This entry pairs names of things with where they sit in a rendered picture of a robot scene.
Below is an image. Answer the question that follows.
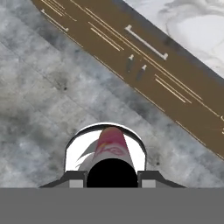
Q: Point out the white pink cylinder black end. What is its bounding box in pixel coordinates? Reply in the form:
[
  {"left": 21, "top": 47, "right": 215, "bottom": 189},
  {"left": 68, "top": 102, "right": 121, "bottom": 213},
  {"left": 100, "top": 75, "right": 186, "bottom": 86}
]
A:
[{"left": 86, "top": 126, "right": 139, "bottom": 188}]

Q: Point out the white round disc dark rim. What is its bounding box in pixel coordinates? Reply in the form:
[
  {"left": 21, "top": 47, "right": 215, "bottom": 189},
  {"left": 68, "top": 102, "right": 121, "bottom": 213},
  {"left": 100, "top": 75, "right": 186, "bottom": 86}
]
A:
[{"left": 64, "top": 122, "right": 147, "bottom": 172}]

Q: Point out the brown drawer front long handle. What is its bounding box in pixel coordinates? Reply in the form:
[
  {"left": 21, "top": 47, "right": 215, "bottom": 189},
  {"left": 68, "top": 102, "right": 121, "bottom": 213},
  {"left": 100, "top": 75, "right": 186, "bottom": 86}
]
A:
[{"left": 71, "top": 0, "right": 224, "bottom": 117}]

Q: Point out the brown drawer front short handle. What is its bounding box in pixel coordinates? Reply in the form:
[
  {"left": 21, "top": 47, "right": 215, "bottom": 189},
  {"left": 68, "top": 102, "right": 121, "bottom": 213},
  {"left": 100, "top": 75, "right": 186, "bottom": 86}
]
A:
[{"left": 30, "top": 0, "right": 85, "bottom": 48}]

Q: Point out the brown cupboard door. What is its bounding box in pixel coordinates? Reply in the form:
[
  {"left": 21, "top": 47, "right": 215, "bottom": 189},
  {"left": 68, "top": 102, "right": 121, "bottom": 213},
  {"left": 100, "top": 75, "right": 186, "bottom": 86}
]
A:
[
  {"left": 65, "top": 0, "right": 138, "bottom": 82},
  {"left": 133, "top": 51, "right": 224, "bottom": 160}
]

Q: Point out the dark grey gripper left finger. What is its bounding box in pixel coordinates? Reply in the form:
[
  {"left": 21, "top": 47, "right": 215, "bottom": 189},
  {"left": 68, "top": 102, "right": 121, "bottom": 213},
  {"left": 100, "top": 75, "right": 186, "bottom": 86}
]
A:
[{"left": 38, "top": 170, "right": 88, "bottom": 189}]

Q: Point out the small white door handle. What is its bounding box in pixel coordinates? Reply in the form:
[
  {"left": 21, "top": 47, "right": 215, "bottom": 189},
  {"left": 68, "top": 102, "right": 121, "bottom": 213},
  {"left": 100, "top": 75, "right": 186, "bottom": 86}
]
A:
[
  {"left": 136, "top": 64, "right": 148, "bottom": 82},
  {"left": 125, "top": 53, "right": 136, "bottom": 74}
]

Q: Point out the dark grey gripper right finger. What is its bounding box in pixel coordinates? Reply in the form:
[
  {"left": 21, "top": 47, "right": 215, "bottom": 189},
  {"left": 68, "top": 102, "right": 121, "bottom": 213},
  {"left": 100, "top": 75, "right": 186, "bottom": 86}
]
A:
[{"left": 136, "top": 170, "right": 186, "bottom": 189}]

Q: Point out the short white drawer handle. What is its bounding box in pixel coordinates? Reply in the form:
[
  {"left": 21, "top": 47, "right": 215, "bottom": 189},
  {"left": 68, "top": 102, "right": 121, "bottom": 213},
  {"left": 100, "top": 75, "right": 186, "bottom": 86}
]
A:
[{"left": 40, "top": 8, "right": 70, "bottom": 33}]

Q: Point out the long white drawer handle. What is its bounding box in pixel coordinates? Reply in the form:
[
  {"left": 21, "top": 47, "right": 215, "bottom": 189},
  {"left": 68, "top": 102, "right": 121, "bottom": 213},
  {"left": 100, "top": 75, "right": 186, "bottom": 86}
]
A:
[{"left": 124, "top": 24, "right": 170, "bottom": 61}]

